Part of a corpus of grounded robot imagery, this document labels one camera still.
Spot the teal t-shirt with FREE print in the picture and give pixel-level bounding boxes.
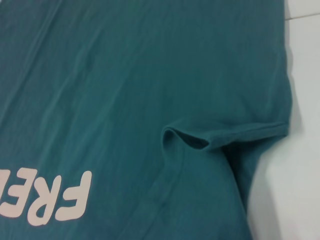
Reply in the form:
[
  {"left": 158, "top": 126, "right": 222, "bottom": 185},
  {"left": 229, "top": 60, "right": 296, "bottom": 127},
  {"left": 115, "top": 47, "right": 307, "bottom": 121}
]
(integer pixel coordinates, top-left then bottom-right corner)
[{"left": 0, "top": 0, "right": 293, "bottom": 240}]

